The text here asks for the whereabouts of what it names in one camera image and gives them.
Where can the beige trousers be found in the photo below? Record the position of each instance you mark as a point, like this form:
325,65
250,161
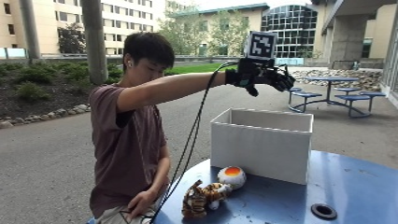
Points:
110,216

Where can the blue picnic table with seats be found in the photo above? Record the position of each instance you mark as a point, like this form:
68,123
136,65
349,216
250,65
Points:
332,79

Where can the white marker cube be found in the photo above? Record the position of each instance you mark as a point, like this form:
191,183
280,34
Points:
261,45

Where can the green lawn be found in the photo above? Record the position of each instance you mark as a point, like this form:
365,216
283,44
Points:
195,68

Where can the tiger soft toy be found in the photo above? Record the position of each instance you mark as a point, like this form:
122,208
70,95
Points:
202,197

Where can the glass-fronted building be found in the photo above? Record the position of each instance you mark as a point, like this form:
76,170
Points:
291,28

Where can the green trees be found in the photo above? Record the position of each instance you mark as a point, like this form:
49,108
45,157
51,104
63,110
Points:
226,34

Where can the maroon t-shirt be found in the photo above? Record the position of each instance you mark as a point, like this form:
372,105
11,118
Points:
124,149

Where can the bed of grey rocks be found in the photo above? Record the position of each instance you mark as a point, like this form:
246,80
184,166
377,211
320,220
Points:
365,77

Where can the white open box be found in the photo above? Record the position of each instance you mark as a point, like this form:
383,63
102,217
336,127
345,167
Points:
261,152

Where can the concrete pillar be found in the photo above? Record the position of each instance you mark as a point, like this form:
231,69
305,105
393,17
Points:
348,40

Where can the green-roofed building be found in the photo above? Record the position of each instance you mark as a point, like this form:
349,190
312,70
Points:
250,15

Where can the the person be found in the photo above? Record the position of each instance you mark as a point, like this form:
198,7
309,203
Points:
124,140

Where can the white egg soft toy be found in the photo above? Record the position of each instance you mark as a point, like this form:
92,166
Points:
232,177

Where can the white earbud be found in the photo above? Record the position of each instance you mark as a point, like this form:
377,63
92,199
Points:
130,63

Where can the row of border stones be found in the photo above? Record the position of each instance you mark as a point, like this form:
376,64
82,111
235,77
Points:
54,113

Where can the beige building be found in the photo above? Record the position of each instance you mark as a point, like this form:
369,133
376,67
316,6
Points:
128,18

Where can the thick grey pole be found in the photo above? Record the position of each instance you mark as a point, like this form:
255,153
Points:
95,40

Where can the dark tree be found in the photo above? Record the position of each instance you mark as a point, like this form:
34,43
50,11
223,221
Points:
71,39

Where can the bed of green shrubs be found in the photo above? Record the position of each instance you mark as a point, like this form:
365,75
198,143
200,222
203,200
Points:
38,74

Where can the thin grey pole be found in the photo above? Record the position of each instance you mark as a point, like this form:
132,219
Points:
30,28

